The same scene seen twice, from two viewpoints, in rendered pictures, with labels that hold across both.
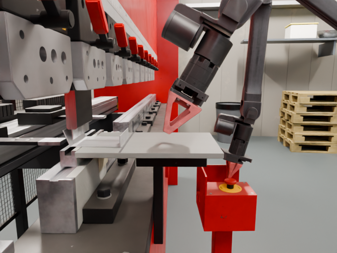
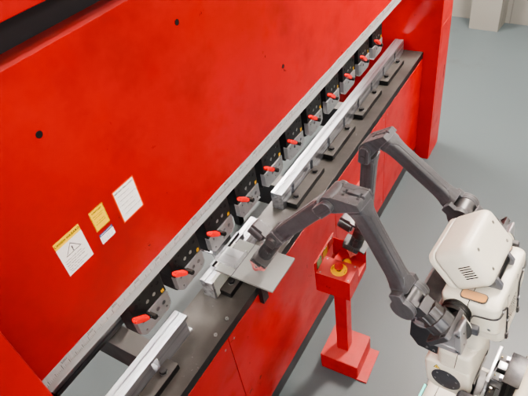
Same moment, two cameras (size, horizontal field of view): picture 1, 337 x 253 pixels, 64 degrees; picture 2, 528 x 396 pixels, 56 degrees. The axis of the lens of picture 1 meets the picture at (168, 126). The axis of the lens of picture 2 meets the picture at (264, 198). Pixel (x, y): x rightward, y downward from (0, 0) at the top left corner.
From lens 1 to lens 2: 1.64 m
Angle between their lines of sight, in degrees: 44
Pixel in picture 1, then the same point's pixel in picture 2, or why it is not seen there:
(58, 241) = (209, 301)
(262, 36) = (367, 179)
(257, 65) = not seen: hidden behind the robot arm
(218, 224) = (325, 289)
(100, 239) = (223, 306)
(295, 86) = not seen: outside the picture
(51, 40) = (192, 264)
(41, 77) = (188, 278)
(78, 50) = (208, 242)
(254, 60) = not seen: hidden behind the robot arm
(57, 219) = (209, 292)
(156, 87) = (408, 27)
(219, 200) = (324, 278)
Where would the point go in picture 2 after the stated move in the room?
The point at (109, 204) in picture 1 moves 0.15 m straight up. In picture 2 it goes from (230, 290) to (223, 265)
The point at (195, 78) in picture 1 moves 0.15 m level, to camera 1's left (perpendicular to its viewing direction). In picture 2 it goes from (262, 255) to (228, 243)
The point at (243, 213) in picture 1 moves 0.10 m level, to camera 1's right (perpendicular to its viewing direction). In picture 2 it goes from (341, 289) to (363, 297)
